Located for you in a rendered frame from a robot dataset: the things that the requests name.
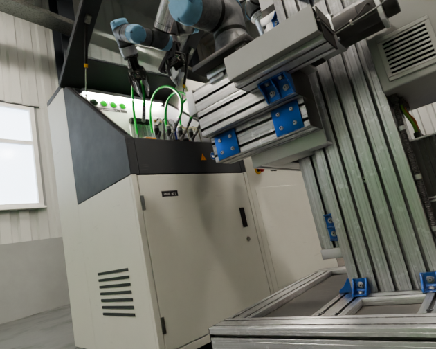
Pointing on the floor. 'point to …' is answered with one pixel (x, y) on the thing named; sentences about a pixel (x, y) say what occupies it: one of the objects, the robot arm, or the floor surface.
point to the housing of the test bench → (70, 224)
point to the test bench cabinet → (127, 270)
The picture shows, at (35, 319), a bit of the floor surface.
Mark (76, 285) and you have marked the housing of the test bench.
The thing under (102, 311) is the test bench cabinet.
